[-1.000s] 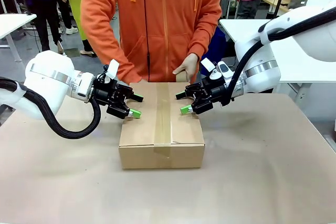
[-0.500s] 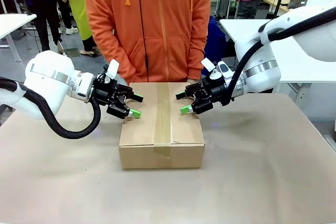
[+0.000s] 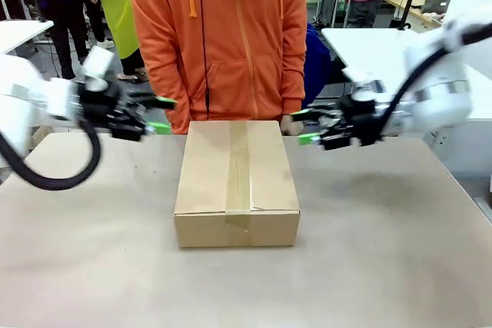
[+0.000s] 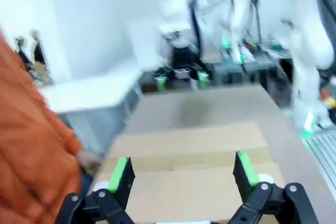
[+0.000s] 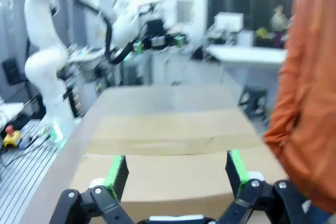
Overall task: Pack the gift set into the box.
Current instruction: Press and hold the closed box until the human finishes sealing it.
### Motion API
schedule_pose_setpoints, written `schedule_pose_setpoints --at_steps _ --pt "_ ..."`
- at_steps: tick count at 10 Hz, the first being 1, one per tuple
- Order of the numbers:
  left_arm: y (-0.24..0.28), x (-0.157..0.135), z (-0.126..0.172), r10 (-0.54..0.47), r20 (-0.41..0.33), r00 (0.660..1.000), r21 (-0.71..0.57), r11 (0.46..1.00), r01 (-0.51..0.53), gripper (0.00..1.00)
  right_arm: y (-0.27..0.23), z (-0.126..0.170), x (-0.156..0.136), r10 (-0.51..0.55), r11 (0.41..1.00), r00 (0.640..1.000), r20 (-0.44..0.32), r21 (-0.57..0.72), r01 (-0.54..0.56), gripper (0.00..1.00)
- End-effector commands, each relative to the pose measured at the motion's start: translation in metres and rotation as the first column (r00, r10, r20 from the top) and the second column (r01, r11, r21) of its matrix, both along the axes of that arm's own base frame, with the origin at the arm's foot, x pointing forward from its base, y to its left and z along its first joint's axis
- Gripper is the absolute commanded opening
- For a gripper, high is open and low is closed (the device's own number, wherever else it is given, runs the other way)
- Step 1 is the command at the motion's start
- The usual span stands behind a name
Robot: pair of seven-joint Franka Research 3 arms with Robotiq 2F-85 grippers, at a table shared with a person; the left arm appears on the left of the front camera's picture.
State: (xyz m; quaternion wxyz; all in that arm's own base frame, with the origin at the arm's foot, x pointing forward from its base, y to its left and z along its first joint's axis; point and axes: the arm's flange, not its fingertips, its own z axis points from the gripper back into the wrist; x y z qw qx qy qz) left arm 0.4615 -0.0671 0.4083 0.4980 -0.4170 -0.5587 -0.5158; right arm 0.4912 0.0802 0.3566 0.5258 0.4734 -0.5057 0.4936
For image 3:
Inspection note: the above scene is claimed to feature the thin black cable on hoodie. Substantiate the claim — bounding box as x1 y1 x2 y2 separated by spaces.
196 0 212 121

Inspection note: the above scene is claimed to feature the person in orange hoodie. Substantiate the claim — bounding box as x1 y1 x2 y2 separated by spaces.
128 0 308 135

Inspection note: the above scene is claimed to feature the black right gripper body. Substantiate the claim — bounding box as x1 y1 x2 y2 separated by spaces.
321 95 386 151

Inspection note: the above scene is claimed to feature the person's left hand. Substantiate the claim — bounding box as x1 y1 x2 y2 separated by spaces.
280 114 304 137

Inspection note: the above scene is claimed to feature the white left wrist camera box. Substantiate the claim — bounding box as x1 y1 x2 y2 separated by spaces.
78 45 115 91

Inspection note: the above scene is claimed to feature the bystander in black clothes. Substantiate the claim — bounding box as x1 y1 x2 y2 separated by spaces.
36 0 111 80

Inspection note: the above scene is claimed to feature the bystander in yellow-green garment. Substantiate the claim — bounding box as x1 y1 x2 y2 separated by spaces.
98 0 146 78

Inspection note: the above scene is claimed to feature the person's right forearm orange sleeve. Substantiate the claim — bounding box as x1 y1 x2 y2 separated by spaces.
132 35 190 135

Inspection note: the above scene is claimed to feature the white side table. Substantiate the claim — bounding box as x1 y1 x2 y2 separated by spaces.
0 18 55 55

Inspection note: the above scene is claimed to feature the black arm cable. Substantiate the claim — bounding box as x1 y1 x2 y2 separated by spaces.
361 24 492 148
0 118 103 191

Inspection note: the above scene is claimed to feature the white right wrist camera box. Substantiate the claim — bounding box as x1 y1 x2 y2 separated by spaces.
341 67 384 101

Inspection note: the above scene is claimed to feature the beige background workbench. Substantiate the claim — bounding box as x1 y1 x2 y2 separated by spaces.
384 0 451 34

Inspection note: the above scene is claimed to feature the blue chair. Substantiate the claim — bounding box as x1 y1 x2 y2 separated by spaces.
304 22 332 111

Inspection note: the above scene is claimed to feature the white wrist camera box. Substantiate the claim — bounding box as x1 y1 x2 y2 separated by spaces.
341 67 384 101
78 45 115 91

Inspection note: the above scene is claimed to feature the brown cardboard box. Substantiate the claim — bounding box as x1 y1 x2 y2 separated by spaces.
173 120 301 248

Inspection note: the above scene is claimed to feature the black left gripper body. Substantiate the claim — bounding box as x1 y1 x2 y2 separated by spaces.
78 81 150 143

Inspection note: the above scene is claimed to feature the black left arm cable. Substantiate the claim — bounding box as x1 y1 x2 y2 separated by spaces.
0 118 103 191

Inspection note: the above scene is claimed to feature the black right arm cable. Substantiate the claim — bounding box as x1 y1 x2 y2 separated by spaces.
361 24 492 148

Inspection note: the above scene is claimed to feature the person's left forearm orange sleeve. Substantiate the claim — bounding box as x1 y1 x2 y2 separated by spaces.
276 28 308 121

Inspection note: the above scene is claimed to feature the large white table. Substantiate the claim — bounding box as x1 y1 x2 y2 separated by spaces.
321 26 492 122

